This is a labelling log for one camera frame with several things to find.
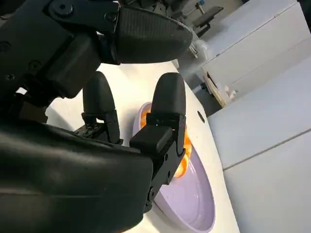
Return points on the orange toy bread roll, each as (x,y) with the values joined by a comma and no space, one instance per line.
(184,160)

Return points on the lilac plate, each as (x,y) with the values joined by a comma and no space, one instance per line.
(192,199)

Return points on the black padded seat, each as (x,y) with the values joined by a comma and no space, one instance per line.
(209,17)

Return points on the wooden board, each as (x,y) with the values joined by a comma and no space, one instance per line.
(215,93)

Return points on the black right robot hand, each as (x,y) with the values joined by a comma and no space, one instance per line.
(60,182)

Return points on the white cabinet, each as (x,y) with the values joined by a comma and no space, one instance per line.
(279,194)
(267,116)
(255,48)

